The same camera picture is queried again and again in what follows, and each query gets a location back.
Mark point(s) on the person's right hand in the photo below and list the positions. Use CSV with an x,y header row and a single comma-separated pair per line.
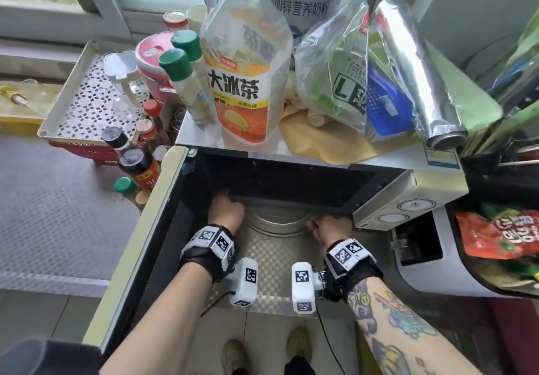
x,y
334,229

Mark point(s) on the person's left hand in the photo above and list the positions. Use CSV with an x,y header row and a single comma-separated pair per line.
x,y
226,212

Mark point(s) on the person's right fingers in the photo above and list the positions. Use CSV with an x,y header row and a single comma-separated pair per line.
x,y
313,223

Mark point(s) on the person's left fingers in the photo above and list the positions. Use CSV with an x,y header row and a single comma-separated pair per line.
x,y
219,198

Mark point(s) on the glass microwave turntable plate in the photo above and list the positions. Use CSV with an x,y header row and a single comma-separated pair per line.
x,y
276,221

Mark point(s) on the person's left forearm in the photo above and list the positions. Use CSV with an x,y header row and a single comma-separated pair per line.
x,y
164,315

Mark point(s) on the person's right forearm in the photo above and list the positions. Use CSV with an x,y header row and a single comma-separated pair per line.
x,y
400,328

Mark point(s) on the white microwave dial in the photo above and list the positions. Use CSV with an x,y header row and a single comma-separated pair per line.
x,y
392,218
416,205

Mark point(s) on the yellow cloth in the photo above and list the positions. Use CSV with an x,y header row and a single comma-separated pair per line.
x,y
332,145

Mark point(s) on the black cap bottle red label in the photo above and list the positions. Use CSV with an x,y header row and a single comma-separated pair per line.
x,y
139,168

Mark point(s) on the microwave oven door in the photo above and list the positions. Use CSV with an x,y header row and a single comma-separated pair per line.
x,y
139,240

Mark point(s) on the small green cap bottle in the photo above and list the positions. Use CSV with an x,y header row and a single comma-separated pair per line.
x,y
126,188

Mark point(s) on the cream microwave oven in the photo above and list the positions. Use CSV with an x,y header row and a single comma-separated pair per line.
x,y
404,185

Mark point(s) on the red cap sauce bottle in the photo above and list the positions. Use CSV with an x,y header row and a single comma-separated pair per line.
x,y
152,109

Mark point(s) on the tall green cap sauce bottle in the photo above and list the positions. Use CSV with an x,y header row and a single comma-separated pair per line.
x,y
189,88
191,48

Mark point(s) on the black cap dark sauce bottle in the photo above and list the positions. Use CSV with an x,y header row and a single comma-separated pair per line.
x,y
114,138

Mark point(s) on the person's right shoe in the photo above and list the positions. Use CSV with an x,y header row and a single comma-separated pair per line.
x,y
299,343

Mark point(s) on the person's shoe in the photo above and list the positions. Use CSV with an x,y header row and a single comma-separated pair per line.
x,y
299,343
234,355

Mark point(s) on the white kitchen appliance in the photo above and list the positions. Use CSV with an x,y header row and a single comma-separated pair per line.
x,y
429,269

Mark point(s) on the large iced tea bottle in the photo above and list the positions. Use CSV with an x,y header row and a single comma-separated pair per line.
x,y
244,75

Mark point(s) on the green packet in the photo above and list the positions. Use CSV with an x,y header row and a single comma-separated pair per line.
x,y
341,88

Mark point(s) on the red plastic basket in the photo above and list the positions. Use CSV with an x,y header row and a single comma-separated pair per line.
x,y
84,151

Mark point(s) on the blue packet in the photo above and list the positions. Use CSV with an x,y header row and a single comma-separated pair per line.
x,y
389,101

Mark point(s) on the person's black trousers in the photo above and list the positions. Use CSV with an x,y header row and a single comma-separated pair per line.
x,y
300,367

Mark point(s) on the person's left shoe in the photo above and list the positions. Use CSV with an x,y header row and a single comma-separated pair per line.
x,y
234,355

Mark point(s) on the pink lidded pot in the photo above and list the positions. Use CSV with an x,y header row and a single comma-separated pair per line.
x,y
151,58

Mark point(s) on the clear plastic jug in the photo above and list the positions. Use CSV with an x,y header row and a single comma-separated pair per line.
x,y
120,71

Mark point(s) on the white perforated tray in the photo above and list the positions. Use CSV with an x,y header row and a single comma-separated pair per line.
x,y
84,101

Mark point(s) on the aluminium foil roll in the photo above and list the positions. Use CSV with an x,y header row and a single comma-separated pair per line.
x,y
415,75

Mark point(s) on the cream cup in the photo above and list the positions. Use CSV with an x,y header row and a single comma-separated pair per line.
x,y
196,17

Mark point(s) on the red cap jar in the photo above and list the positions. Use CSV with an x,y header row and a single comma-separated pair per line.
x,y
175,19

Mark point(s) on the red snack packet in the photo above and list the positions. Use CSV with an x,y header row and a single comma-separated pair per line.
x,y
501,235

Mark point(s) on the clear plastic bag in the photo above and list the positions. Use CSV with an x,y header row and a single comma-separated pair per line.
x,y
332,29

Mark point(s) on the green cutting board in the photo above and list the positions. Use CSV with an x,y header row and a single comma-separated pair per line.
x,y
467,96

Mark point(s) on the yellow tray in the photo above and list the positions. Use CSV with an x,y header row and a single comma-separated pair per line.
x,y
25,111

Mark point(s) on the green plastic bags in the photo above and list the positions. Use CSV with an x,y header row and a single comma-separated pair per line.
x,y
522,50

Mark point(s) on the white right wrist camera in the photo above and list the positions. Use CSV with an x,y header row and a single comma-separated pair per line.
x,y
303,286

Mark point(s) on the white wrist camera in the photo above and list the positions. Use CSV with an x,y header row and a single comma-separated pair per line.
x,y
303,286
246,280

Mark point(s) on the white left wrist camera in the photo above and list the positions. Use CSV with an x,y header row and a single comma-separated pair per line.
x,y
246,280

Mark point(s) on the window frame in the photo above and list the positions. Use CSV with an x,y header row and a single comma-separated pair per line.
x,y
63,12

